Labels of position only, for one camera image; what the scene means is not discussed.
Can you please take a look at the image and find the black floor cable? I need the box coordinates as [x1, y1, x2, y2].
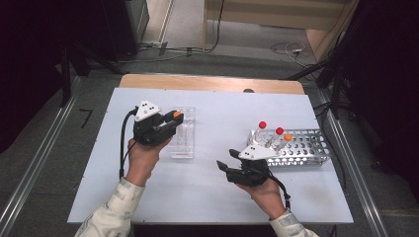
[171, 0, 226, 55]

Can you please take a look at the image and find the right hand-held gripper cable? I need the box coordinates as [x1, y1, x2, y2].
[263, 172, 293, 210]

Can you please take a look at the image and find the clear plastic tube rack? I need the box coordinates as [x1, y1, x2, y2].
[168, 106, 197, 160]

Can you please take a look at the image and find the person's left hand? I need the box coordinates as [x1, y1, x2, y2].
[126, 137, 172, 188]

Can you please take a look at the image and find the left hand-held gripper cable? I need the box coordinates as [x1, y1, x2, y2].
[119, 107, 139, 181]

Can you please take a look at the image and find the white floor cable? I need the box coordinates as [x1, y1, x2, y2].
[270, 41, 309, 67]

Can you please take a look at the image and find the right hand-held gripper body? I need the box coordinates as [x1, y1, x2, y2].
[226, 143, 279, 189]

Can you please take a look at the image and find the wooden table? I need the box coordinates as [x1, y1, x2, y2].
[119, 73, 305, 96]

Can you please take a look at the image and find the red-capped test tube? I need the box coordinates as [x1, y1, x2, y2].
[255, 120, 268, 142]
[268, 126, 285, 147]

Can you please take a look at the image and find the aluminium floor rail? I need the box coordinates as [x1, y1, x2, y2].
[0, 75, 83, 237]
[314, 87, 389, 237]

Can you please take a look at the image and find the black metal stand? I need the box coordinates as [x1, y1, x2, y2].
[286, 42, 364, 119]
[58, 42, 126, 108]

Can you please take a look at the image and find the hand-held gripper cable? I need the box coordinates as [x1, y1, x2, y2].
[263, 172, 293, 210]
[119, 107, 139, 181]

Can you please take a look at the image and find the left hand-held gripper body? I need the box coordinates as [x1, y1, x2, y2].
[132, 100, 176, 147]

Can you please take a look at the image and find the grey power strip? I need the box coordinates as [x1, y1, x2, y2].
[139, 39, 169, 57]

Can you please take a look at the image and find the light wooden furniture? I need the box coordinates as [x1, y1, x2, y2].
[202, 0, 360, 62]

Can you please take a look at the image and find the person's right hand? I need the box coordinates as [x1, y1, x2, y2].
[235, 179, 287, 221]

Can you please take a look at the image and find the perforated metal tube rack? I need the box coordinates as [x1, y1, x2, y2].
[246, 128, 331, 167]

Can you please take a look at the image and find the dark curtain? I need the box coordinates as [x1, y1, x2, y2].
[342, 0, 419, 198]
[0, 0, 103, 154]

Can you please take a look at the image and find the dark cabinet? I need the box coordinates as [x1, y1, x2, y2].
[98, 0, 150, 63]

